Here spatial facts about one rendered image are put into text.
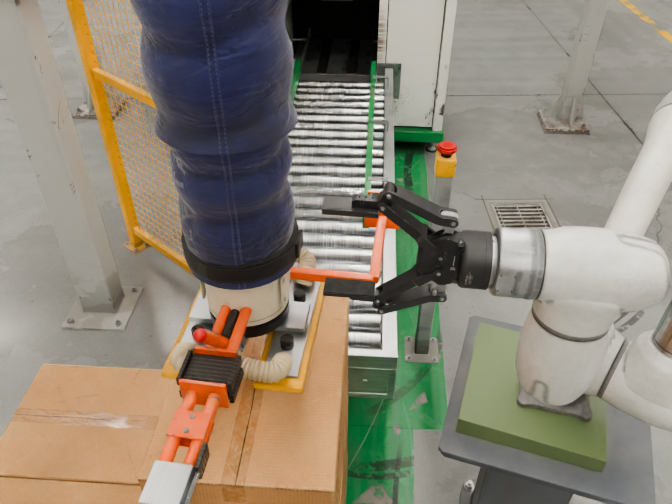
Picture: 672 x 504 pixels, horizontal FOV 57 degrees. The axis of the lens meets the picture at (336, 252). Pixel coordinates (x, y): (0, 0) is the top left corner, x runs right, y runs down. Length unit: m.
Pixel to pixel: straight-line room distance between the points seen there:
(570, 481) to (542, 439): 0.11
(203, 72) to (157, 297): 2.32
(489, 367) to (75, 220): 1.82
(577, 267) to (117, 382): 1.60
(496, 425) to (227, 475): 0.67
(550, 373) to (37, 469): 1.48
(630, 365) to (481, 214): 2.28
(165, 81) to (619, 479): 1.33
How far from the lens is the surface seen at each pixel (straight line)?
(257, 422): 1.40
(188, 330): 1.36
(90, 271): 2.96
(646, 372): 1.51
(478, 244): 0.77
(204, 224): 1.10
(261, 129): 0.98
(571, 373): 0.88
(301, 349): 1.29
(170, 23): 0.91
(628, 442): 1.75
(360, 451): 2.48
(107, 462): 1.92
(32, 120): 2.60
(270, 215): 1.09
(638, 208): 1.05
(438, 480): 2.44
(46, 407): 2.11
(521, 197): 3.89
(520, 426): 1.62
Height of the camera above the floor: 2.08
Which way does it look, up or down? 39 degrees down
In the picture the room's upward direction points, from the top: straight up
